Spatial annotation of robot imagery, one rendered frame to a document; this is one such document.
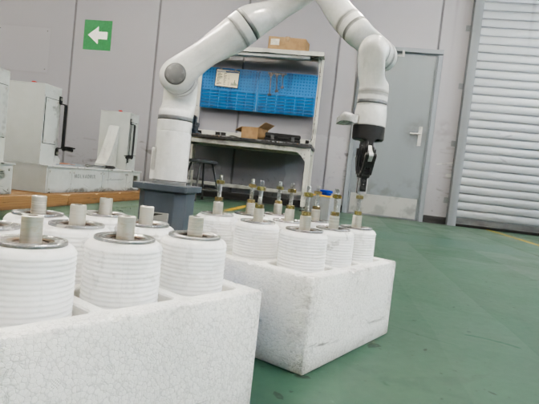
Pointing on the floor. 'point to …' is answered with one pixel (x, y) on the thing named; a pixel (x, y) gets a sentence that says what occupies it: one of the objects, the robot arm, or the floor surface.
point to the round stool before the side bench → (204, 173)
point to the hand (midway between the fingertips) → (362, 185)
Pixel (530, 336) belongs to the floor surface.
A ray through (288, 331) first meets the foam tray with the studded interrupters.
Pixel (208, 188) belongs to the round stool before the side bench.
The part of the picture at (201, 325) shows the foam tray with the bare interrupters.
